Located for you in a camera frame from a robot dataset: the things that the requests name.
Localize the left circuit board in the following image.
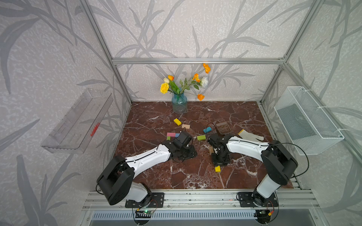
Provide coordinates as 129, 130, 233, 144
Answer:
135, 209, 156, 218

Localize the pink block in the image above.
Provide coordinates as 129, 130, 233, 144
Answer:
166, 132, 176, 137

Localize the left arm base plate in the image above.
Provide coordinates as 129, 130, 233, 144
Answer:
125, 193, 165, 208

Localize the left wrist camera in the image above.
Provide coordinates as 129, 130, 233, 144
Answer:
174, 131, 192, 148

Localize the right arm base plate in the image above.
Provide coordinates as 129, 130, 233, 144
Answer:
236, 192, 279, 208

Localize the blue glass vase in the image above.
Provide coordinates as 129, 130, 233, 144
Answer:
172, 94, 188, 114

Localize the white wire mesh basket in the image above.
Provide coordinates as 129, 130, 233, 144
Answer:
274, 86, 345, 155

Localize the teal block right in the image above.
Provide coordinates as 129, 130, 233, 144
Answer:
203, 127, 212, 134

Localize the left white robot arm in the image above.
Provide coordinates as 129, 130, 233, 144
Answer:
96, 141, 197, 207

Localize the artificial flower bouquet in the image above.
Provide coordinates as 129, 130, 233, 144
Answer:
160, 63, 211, 96

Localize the white glove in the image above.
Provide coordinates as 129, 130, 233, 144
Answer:
238, 130, 265, 142

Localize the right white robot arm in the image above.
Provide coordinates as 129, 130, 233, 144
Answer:
207, 134, 298, 201

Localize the brown slotted wooden tray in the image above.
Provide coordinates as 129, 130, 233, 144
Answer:
216, 122, 232, 135

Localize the clear plastic wall shelf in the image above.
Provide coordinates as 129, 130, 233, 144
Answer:
41, 89, 114, 154

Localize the yellow block near vase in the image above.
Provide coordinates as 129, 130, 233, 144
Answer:
174, 118, 182, 126

